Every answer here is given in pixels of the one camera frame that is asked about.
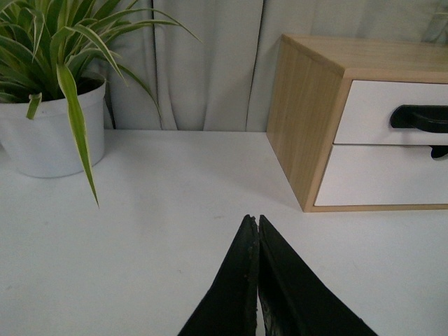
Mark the white drawer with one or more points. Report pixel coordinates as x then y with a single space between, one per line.
366 116
382 175

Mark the black drawer handle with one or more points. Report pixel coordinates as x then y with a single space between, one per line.
438 152
426 118

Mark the wooden drawer cabinet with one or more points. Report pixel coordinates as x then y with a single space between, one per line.
313 79

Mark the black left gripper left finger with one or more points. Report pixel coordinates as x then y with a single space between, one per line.
230 305

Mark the grey curtain backdrop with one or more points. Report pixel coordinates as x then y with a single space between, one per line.
215 71

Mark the white plant pot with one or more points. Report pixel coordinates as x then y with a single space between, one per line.
44 147

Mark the black lower drawer handle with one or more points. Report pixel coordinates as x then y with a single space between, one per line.
438 152

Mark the black upper drawer handle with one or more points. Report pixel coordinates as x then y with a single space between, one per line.
426 118

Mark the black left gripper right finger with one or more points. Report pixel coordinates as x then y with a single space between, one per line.
294 300

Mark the green spider plant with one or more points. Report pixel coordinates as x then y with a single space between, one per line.
47 48

